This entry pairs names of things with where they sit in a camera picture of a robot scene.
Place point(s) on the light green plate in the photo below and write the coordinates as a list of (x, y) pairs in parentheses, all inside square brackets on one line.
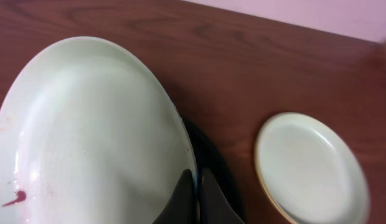
[(311, 172), (87, 75)]

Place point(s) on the round black tray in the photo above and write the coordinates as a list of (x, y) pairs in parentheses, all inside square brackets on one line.
[(214, 152)]

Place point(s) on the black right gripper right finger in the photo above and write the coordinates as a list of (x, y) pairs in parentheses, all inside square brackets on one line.
[(215, 208)]

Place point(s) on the yellow plate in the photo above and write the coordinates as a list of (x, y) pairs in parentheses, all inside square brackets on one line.
[(276, 206)]

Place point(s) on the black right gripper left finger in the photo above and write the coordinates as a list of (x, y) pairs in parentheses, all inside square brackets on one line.
[(181, 207)]

